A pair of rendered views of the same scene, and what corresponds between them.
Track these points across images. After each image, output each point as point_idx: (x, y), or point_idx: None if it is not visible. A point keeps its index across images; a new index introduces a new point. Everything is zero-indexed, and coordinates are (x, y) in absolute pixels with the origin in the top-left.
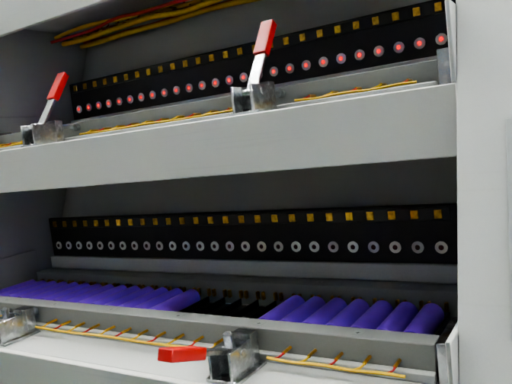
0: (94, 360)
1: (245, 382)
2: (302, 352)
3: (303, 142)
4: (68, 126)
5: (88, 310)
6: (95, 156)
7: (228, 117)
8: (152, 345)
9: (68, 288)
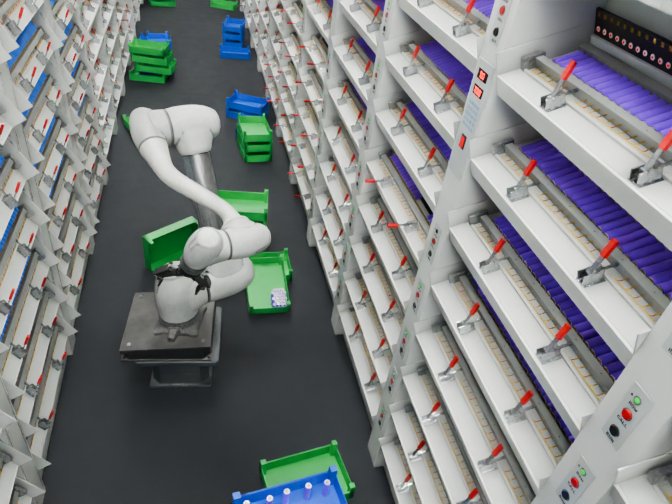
0: (393, 207)
1: (409, 232)
2: (423, 231)
3: (423, 193)
4: (406, 125)
5: (400, 188)
6: (400, 155)
7: (415, 175)
8: (407, 208)
9: None
